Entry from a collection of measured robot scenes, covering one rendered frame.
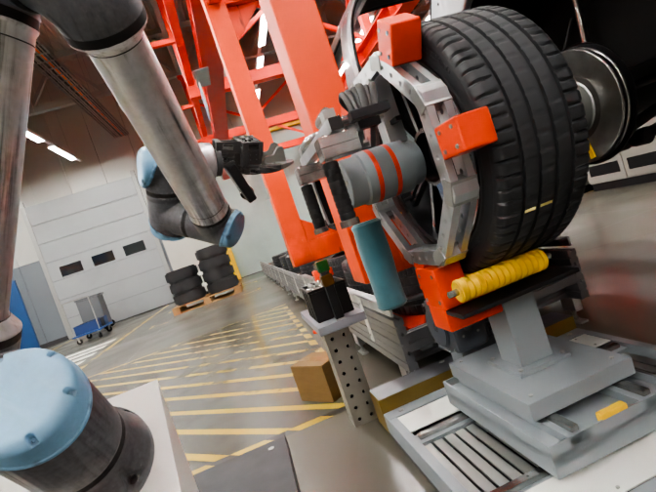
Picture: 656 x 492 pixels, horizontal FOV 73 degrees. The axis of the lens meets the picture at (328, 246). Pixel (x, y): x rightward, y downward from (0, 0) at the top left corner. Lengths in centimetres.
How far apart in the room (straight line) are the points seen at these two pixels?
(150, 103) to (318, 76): 97
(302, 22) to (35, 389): 139
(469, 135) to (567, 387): 65
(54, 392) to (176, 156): 42
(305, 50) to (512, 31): 79
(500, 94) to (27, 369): 93
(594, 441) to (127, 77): 115
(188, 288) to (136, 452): 859
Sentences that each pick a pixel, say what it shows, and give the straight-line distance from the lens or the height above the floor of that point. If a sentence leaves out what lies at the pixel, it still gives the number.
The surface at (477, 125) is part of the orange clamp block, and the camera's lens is 91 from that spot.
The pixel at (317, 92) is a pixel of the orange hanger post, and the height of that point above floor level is 121.
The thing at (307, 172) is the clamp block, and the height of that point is 93.
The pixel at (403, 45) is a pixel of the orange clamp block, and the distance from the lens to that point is 108.
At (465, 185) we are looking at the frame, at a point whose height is 75.
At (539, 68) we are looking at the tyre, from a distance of 107.
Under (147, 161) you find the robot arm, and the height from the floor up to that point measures 102.
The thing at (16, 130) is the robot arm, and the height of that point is 104.
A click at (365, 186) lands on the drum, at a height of 83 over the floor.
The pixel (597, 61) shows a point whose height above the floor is 94.
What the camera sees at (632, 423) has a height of 13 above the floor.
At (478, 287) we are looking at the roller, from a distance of 113.
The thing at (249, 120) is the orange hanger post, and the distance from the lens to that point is 360.
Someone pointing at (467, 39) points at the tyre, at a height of 104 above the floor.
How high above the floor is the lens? 77
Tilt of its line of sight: 3 degrees down
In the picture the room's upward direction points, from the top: 19 degrees counter-clockwise
